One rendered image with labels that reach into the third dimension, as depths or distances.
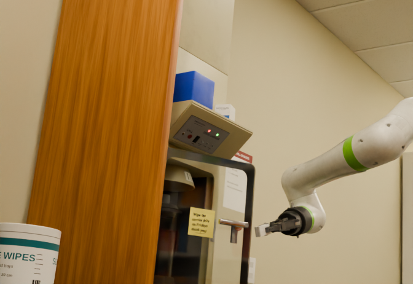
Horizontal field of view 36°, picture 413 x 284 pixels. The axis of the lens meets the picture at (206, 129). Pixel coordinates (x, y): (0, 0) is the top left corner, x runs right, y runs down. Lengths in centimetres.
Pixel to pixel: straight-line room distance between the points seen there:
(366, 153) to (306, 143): 160
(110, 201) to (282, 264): 162
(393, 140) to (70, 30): 103
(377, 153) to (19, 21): 115
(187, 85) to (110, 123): 24
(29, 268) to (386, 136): 107
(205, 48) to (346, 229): 211
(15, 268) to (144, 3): 91
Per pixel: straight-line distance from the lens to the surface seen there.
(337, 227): 379
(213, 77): 206
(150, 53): 180
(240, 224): 180
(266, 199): 310
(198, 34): 203
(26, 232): 130
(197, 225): 180
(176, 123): 177
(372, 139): 190
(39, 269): 130
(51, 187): 193
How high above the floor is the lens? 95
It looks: 16 degrees up
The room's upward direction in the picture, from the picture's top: 5 degrees clockwise
